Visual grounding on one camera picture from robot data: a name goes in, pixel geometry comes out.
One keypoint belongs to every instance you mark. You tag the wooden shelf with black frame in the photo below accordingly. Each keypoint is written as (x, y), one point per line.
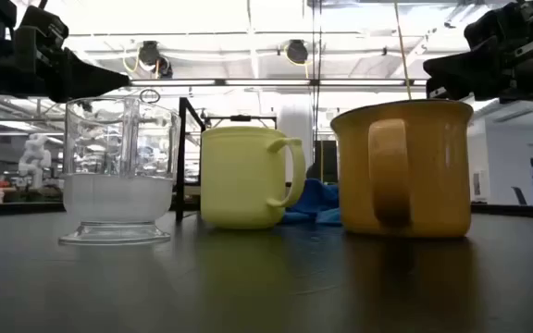
(182, 162)

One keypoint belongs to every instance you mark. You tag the white robot figure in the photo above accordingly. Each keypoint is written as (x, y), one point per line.
(35, 159)

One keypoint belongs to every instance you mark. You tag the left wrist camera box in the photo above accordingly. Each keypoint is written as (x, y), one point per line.
(44, 25)

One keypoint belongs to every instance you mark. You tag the orange enamel mug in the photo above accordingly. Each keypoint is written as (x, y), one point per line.
(437, 176)

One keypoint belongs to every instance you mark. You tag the black metal stand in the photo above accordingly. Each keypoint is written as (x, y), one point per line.
(240, 118)

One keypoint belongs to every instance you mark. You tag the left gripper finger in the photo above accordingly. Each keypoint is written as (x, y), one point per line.
(90, 81)

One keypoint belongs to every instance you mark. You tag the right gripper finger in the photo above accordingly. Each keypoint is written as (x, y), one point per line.
(461, 69)
(442, 91)

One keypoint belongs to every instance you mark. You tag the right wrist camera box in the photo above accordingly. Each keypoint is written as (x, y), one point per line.
(484, 28)

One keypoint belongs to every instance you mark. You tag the blue cloth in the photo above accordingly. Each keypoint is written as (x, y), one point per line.
(315, 199)

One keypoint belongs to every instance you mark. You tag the pale yellow plastic mug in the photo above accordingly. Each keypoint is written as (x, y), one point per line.
(239, 180)

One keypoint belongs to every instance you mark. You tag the white round column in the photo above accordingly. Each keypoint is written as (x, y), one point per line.
(296, 115)

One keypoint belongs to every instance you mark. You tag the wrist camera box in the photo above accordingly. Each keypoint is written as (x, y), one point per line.
(44, 25)
(484, 28)

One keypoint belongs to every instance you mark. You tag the clear plastic mug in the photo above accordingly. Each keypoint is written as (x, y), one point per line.
(118, 199)

